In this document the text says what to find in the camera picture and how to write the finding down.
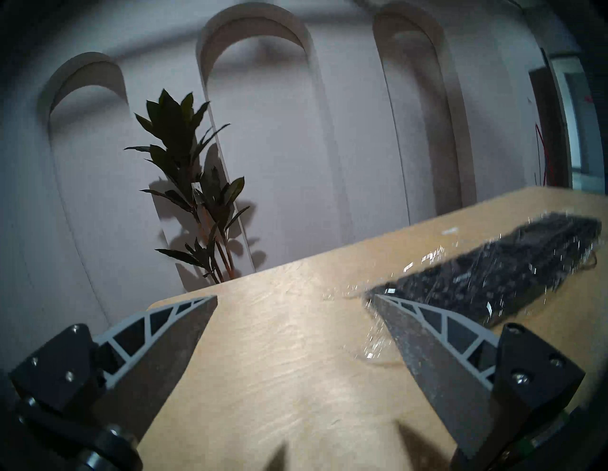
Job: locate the tall dark green plant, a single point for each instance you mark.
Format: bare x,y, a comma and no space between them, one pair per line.
175,128

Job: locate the clear plastic wrapping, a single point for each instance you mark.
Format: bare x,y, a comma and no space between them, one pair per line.
375,344

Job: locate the grey lattice left gripper right finger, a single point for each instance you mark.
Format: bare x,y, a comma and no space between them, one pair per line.
456,375

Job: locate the dark door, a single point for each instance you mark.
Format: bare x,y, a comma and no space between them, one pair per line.
551,128

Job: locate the black computer keyboard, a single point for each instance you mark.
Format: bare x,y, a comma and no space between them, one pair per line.
498,270

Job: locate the grey lattice left gripper left finger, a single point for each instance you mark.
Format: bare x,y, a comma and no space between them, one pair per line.
142,361

